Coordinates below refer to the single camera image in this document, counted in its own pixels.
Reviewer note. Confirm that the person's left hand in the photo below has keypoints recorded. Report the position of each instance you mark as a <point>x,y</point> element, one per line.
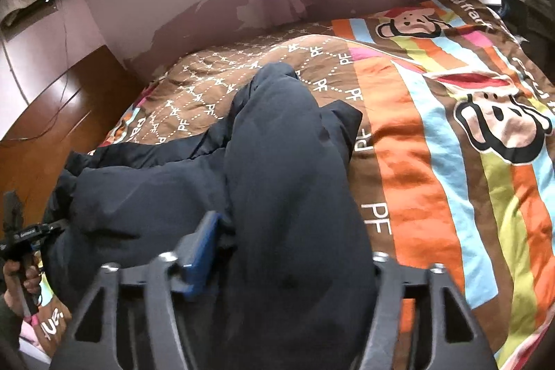
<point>19,281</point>

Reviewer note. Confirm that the brown wooden headboard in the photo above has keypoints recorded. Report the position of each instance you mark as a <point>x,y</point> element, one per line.
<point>74,113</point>

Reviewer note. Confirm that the dark cluttered bedside items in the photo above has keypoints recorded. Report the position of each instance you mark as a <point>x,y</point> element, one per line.
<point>533,26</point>

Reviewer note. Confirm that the green sleeved left forearm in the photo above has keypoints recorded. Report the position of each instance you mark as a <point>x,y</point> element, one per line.
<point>10,331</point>

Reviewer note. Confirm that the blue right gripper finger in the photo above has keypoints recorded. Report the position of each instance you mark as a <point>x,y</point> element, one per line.
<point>195,255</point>

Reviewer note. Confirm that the colourful monkey print duvet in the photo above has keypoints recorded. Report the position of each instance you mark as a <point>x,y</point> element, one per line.
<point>453,162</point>

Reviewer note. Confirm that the dark navy padded jacket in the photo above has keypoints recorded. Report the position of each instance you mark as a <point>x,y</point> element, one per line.
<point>292,281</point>

